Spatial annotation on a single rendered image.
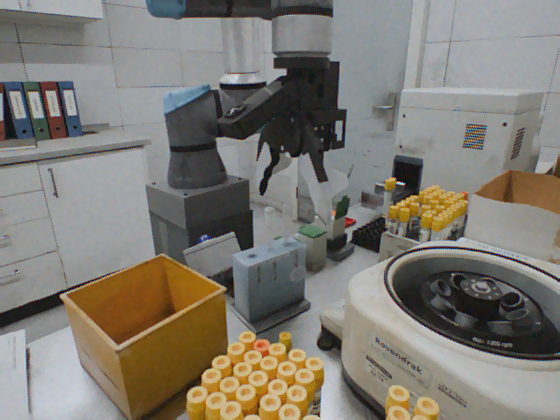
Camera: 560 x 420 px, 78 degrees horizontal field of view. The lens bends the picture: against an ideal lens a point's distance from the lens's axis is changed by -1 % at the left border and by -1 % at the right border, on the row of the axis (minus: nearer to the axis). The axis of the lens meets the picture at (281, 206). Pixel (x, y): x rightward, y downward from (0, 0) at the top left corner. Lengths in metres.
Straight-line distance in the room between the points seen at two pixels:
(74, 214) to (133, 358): 1.82
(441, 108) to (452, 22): 1.46
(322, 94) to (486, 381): 0.35
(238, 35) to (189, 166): 0.31
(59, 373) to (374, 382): 0.36
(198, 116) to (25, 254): 1.50
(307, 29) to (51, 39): 2.36
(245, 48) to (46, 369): 0.70
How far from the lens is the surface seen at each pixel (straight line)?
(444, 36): 2.41
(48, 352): 0.57
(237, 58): 0.88
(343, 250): 0.70
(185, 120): 0.86
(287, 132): 0.46
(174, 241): 0.92
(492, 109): 0.94
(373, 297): 0.39
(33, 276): 2.23
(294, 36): 0.44
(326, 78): 0.48
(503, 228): 0.67
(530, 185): 0.89
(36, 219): 2.13
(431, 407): 0.30
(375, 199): 0.89
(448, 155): 0.98
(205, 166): 0.87
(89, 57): 2.77
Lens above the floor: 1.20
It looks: 20 degrees down
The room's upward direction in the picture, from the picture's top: straight up
